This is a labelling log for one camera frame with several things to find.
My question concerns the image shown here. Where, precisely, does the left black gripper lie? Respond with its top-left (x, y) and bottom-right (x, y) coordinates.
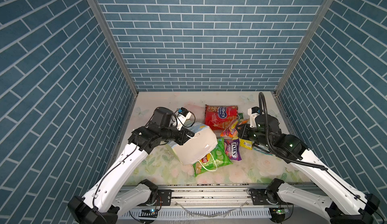
top-left (158, 122), bottom-right (195, 144)

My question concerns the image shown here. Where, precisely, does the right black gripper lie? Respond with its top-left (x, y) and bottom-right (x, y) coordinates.
top-left (234, 123), bottom-right (271, 150)

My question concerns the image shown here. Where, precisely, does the yellow snack packet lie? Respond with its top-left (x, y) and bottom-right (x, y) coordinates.
top-left (239, 138), bottom-right (253, 150)

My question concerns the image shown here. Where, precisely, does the orange Fox's candy packet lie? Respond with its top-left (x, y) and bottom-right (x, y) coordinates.
top-left (220, 119), bottom-right (249, 138)

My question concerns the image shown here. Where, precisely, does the floral paper gift bag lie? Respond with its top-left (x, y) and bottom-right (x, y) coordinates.
top-left (167, 122), bottom-right (217, 165)

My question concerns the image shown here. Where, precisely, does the purple Fox's candy packet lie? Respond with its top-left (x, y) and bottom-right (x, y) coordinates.
top-left (224, 138), bottom-right (242, 161)

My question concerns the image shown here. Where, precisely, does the red snack packet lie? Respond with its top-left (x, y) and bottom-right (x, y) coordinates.
top-left (204, 105), bottom-right (238, 130)

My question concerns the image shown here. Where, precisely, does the bright green snack packet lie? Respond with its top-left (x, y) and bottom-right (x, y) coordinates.
top-left (193, 138), bottom-right (232, 177)

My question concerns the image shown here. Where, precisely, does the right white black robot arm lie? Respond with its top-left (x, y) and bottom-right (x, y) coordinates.
top-left (236, 124), bottom-right (380, 224)

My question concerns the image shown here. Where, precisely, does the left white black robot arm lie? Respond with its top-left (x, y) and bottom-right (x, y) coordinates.
top-left (68, 126), bottom-right (200, 224)

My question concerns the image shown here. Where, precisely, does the left controller board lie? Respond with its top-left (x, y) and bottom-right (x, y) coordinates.
top-left (138, 209), bottom-right (159, 223)

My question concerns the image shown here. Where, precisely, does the controller board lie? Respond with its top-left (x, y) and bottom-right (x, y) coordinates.
top-left (138, 209), bottom-right (159, 223)
top-left (269, 208), bottom-right (286, 224)

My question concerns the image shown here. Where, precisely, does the right controller board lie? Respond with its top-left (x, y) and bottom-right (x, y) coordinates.
top-left (269, 208), bottom-right (286, 224)

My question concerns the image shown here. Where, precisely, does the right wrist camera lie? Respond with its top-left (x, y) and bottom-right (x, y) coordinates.
top-left (248, 107), bottom-right (261, 128)

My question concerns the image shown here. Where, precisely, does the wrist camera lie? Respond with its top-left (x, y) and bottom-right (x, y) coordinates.
top-left (248, 107), bottom-right (261, 128)
top-left (149, 107), bottom-right (193, 131)

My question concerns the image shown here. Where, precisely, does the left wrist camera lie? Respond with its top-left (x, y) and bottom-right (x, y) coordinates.
top-left (149, 107), bottom-right (193, 131)

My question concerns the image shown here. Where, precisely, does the black corrugated cable conduit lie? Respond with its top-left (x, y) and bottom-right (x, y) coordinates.
top-left (258, 92), bottom-right (329, 172)

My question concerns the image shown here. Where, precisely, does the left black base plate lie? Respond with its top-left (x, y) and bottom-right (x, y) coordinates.
top-left (151, 189), bottom-right (172, 207)

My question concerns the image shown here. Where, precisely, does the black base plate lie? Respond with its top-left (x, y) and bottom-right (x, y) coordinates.
top-left (151, 189), bottom-right (172, 207)
top-left (248, 188), bottom-right (283, 205)

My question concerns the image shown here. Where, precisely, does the aluminium mounting rail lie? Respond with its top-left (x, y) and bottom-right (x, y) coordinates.
top-left (79, 185), bottom-right (345, 224)

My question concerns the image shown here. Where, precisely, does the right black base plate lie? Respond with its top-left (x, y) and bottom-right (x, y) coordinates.
top-left (248, 188), bottom-right (283, 205)

